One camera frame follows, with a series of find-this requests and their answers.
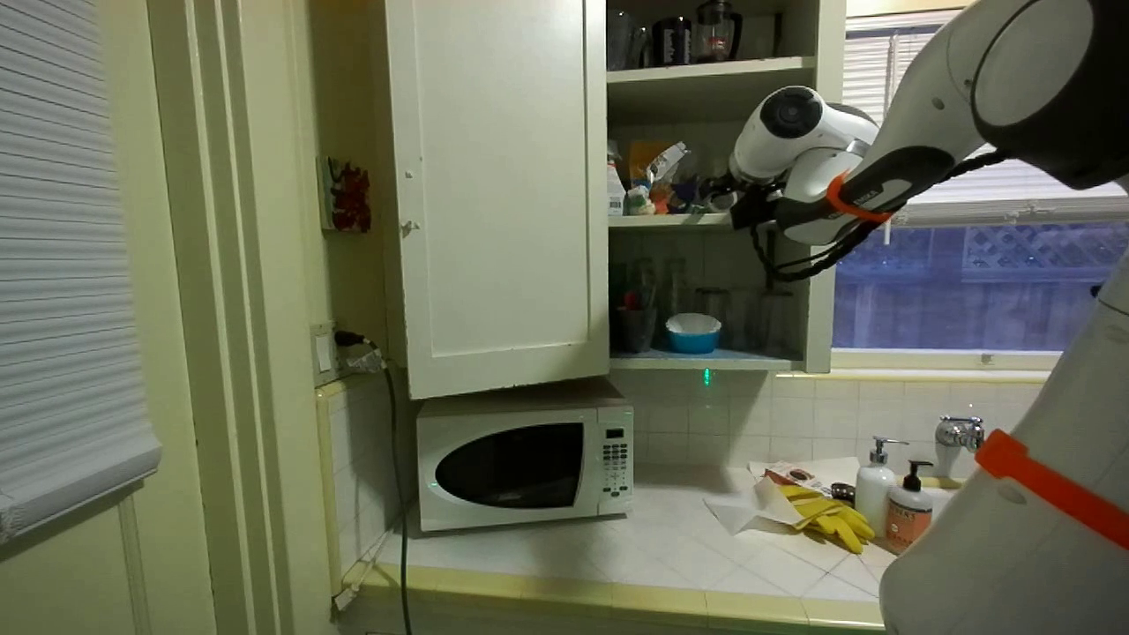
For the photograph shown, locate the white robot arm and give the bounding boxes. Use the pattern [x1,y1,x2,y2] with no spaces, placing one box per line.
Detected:
[730,0,1129,635]

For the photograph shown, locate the white open cupboard shelves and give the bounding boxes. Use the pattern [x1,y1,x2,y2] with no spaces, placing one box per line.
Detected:
[605,0,846,369]

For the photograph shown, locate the white cupboard door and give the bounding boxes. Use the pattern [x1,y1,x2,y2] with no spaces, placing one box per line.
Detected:
[384,0,605,397]

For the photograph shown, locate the blue bowl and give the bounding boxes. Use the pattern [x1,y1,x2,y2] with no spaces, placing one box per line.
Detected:
[668,315,723,352]

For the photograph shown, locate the green packet on shelf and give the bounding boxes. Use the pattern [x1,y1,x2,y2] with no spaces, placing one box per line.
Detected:
[625,142,696,216]

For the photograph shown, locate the white microwave oven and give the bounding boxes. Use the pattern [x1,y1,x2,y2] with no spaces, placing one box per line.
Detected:
[417,397,636,534]

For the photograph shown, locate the white paper sheet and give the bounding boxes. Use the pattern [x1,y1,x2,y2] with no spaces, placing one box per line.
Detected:
[704,462,793,534]

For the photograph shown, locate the yellow rubber gloves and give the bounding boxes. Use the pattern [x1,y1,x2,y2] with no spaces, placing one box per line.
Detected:
[783,487,876,553]

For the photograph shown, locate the white soap pump bottle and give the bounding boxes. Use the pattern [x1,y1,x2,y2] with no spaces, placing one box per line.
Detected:
[853,439,896,534]

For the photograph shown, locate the orange soap pump bottle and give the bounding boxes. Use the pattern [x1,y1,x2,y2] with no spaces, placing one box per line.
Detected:
[884,457,936,549]

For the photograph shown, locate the white window blind right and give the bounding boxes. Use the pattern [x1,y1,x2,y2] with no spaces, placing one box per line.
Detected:
[842,7,1129,225]

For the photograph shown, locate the white window blind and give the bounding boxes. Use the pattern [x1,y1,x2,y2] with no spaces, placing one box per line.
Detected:
[842,7,1129,225]
[0,0,160,543]

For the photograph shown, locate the chrome sink faucet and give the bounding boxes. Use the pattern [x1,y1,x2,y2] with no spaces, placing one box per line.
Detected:
[936,412,984,480]

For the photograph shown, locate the white window blind left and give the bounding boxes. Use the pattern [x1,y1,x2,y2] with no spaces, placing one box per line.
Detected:
[0,0,160,543]

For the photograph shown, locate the black power cord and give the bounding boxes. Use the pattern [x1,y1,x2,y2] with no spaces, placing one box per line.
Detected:
[332,328,417,635]

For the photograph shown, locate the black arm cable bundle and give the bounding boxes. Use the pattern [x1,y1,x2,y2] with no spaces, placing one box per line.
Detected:
[730,153,1003,285]

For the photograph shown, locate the red wall decoration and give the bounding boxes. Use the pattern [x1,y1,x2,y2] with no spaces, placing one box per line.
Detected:
[327,159,371,232]

